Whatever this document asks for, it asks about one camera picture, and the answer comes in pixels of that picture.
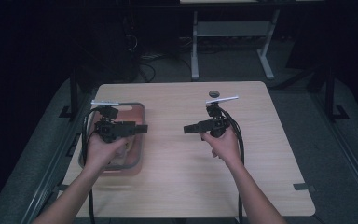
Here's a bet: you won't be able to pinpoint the grey metal floor rail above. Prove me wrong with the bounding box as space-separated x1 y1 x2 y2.
310 92 358 216
20 92 94 224

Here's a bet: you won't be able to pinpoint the hand-held gripper black cable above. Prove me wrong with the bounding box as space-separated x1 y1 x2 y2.
81 105 106 224
218 105 246 224

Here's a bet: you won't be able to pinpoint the black metal stand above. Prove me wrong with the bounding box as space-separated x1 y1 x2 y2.
324 66 350 122
59 66 79 121

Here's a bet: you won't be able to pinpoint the left hand-held gripper black cable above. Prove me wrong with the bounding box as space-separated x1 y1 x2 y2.
81 105 106 224

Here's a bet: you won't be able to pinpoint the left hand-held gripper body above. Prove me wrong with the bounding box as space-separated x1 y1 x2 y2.
91 99 137 145

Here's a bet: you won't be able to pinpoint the person's right hand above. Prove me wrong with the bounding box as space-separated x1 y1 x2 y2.
200 125 242 168

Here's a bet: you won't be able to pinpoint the white metal desk frame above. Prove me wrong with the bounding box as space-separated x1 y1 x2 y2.
190 8 281 81

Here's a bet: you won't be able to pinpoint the black floor cables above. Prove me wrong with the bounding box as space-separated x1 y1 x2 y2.
138 52 194 83

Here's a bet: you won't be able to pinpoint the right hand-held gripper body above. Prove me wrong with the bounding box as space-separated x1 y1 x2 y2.
199 95 240 138

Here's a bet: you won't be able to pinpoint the pink plastic basin grey rim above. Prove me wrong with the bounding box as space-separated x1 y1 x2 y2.
77 102 146 176

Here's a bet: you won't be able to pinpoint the right hand-held gripper black cable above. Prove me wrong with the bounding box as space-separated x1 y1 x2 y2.
218 105 246 224

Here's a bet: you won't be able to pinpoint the person's left hand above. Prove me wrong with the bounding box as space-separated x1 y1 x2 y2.
83 132 129 174

